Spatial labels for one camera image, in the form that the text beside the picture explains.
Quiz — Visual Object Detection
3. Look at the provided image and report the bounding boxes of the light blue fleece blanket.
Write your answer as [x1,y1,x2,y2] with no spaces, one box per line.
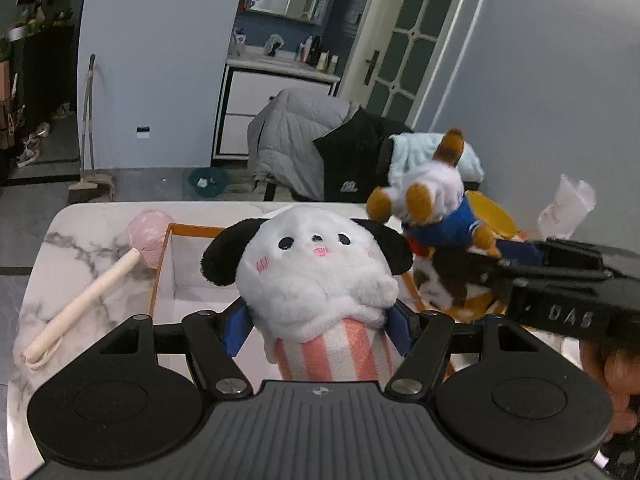
[389,131,486,187]

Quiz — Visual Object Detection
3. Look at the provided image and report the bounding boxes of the black jacket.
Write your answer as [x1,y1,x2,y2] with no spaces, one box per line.
[314,107,415,204]

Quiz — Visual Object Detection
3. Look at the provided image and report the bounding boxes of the plush toy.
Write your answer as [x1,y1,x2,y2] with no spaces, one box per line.
[365,127,503,323]

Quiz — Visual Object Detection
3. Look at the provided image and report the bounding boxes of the group of bottles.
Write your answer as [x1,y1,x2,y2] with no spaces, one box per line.
[296,35,338,73]

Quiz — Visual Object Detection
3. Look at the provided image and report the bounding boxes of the pair of sneakers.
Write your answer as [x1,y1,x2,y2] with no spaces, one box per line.
[16,135,42,169]

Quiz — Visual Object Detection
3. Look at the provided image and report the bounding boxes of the clear plastic bag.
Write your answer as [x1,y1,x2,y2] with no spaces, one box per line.
[536,174,597,240]

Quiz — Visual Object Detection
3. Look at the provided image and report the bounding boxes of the pink massage hammer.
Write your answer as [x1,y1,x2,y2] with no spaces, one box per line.
[21,210,166,372]

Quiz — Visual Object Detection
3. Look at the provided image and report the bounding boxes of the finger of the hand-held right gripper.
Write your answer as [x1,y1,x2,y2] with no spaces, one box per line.
[434,249,521,306]
[496,239,547,267]

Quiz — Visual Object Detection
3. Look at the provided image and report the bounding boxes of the dark sideboard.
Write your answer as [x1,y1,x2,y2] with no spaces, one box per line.
[9,24,82,161]

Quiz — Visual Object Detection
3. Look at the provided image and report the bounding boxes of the broom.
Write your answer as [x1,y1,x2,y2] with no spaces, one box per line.
[68,54,116,197]

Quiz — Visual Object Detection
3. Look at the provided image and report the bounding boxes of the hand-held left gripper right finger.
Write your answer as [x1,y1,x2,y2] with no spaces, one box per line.
[384,304,543,403]

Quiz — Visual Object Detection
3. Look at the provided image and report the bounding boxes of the grey down jacket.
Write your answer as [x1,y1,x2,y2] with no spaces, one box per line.
[248,87,362,202]

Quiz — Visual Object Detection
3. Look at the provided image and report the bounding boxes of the white vanity cabinet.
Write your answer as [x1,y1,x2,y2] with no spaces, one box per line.
[212,56,342,162]

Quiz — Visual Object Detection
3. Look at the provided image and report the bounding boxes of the orange-rimmed white box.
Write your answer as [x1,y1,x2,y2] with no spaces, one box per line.
[150,222,431,378]

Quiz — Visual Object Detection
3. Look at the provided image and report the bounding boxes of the person's right hand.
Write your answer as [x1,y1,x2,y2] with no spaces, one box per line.
[580,320,640,436]

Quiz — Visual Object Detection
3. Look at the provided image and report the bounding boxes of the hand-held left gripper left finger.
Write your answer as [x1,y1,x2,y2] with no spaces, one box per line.
[100,302,257,401]

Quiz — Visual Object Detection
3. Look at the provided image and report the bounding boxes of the white plush dog black ears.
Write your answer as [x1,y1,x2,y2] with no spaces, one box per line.
[201,206,415,382]

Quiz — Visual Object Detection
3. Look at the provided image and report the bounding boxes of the green basin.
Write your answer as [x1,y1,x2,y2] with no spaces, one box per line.
[187,167,232,199]

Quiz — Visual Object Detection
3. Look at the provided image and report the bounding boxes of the glass-paned door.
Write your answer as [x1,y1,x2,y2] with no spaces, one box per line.
[344,0,478,128]

